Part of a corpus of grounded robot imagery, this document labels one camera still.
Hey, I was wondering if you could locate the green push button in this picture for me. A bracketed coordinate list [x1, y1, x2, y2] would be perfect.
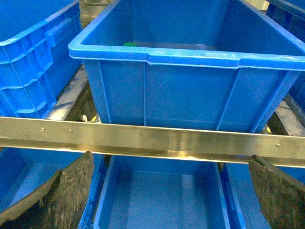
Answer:
[123, 42, 137, 47]

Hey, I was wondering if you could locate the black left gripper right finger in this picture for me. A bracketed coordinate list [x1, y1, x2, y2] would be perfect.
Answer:
[248, 155, 305, 229]

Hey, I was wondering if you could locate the blue upper right bin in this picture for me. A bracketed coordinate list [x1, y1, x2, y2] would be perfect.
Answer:
[266, 0, 305, 109]

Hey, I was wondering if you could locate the blue upper bin with buttons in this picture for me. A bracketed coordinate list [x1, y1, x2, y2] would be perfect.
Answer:
[69, 0, 305, 133]

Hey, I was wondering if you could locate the blue lower left bin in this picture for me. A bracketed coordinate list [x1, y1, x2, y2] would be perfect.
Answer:
[0, 148, 106, 229]

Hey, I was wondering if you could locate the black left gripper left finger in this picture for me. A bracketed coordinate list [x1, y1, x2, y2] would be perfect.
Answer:
[0, 151, 94, 229]

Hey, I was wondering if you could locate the blue lower middle bin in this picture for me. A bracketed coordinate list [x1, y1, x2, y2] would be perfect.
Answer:
[93, 155, 239, 229]

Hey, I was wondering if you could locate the blue lower right bin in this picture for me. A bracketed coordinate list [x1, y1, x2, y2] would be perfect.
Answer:
[220, 159, 305, 229]

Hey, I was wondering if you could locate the steel shelf front rail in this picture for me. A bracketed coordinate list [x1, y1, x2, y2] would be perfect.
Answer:
[0, 117, 305, 167]

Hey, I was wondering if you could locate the blue ribbed crate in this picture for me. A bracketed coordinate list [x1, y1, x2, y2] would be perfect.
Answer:
[0, 0, 81, 118]

